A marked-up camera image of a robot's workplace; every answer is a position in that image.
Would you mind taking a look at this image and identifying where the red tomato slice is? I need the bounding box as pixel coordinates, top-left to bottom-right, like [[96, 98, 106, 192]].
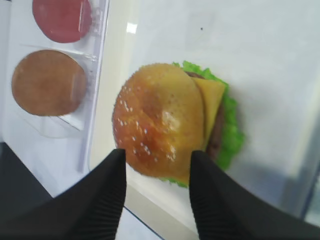
[[32, 0, 93, 43]]

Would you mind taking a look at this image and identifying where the green lettuce under burger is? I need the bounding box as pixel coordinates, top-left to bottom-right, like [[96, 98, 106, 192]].
[[159, 60, 246, 189]]

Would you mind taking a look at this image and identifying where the left clear acrylic rack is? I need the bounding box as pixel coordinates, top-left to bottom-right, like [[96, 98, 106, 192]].
[[0, 0, 109, 196]]

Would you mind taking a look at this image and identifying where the orange cheese slice on burger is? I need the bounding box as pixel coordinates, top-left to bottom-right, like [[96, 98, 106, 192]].
[[192, 77, 225, 147]]

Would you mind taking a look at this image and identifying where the brown patty in burger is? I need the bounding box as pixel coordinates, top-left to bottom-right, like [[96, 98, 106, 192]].
[[186, 71, 224, 161]]

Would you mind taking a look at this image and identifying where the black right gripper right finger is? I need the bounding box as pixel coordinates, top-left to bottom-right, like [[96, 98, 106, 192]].
[[189, 150, 320, 240]]

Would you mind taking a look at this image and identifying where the orange-brown bun bottom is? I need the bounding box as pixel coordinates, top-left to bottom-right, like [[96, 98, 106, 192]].
[[11, 49, 87, 117]]

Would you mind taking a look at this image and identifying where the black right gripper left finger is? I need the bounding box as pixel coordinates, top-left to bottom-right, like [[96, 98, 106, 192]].
[[0, 149, 127, 240]]

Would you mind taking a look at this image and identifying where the cream metal tray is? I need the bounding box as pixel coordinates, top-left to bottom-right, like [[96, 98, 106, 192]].
[[88, 0, 320, 240]]

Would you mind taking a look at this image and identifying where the white paper tray liner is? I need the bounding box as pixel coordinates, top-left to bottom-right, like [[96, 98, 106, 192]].
[[128, 0, 320, 217]]

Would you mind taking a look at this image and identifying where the sesame bun top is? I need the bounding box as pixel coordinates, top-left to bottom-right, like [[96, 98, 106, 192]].
[[112, 63, 205, 184]]

